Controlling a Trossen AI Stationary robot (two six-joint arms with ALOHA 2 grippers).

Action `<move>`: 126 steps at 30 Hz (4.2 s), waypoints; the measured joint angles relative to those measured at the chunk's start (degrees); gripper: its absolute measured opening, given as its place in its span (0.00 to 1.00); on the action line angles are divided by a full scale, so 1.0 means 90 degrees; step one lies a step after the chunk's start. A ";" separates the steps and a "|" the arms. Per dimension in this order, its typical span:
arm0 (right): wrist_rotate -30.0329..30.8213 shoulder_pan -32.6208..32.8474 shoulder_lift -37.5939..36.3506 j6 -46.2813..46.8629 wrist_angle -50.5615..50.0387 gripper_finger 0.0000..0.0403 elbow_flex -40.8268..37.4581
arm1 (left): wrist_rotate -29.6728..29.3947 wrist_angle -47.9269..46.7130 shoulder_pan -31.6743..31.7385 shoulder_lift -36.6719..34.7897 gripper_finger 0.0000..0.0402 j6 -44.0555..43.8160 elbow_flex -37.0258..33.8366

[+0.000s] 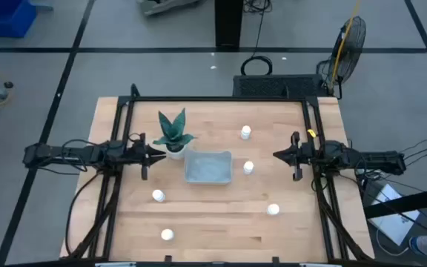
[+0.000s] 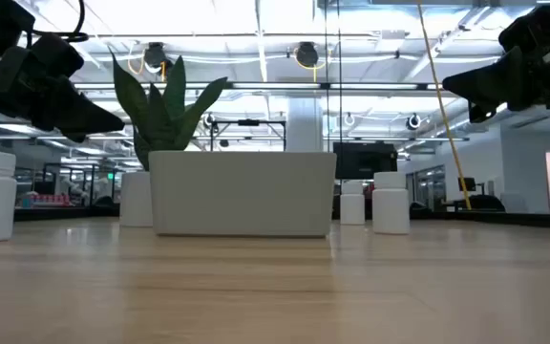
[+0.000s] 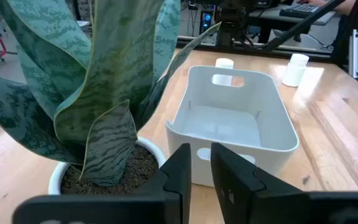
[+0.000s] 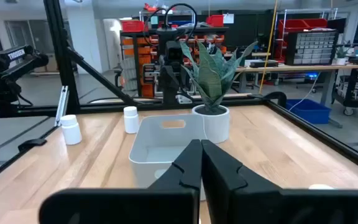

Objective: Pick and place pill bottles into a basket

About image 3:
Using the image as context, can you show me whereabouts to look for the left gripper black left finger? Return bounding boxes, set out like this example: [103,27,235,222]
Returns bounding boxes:
[12,142,192,224]

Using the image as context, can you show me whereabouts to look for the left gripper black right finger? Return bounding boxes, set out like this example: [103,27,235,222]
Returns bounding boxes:
[210,142,358,224]

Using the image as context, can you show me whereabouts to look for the white pill bottle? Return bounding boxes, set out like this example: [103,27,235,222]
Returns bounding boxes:
[211,58,245,87]
[282,53,310,88]

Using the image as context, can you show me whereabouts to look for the person's forearm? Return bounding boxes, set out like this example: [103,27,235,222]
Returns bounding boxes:
[296,0,358,15]

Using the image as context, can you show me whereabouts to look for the white plastic basket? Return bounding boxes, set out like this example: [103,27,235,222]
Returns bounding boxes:
[165,65,300,187]

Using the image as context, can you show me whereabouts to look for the white plant pot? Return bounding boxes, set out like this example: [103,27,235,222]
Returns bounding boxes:
[48,136,167,196]

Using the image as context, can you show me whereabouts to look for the green snake plant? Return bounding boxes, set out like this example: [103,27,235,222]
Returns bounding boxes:
[0,0,222,187]

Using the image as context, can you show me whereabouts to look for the computer tower with blue light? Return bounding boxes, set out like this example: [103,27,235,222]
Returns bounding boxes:
[199,11,214,35]

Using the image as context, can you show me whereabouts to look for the grey office desk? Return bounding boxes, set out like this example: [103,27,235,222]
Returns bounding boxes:
[249,6,337,26]

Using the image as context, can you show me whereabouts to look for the black computer keyboard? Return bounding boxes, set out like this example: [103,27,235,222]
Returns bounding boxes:
[279,2,323,19]

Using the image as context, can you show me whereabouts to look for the aluminium extrusion post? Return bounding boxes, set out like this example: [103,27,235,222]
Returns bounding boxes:
[349,29,358,79]

